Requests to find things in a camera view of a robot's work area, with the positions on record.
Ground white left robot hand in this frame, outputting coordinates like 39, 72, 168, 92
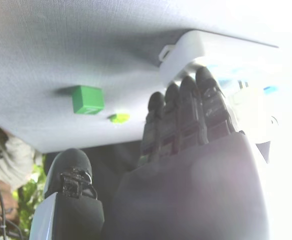
29, 66, 272, 240

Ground white power strip blue sockets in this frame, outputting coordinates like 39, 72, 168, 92
158, 29, 287, 106

